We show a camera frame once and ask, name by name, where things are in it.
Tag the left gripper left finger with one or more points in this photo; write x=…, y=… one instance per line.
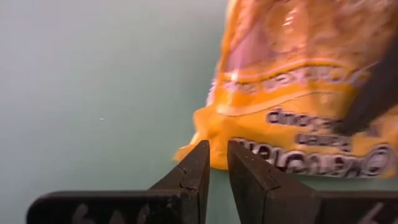
x=194, y=180

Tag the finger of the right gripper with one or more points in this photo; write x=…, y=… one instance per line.
x=373, y=99

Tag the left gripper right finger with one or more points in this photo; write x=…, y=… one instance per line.
x=261, y=193

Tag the yellow Maruchan noodle packet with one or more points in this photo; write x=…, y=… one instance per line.
x=280, y=93

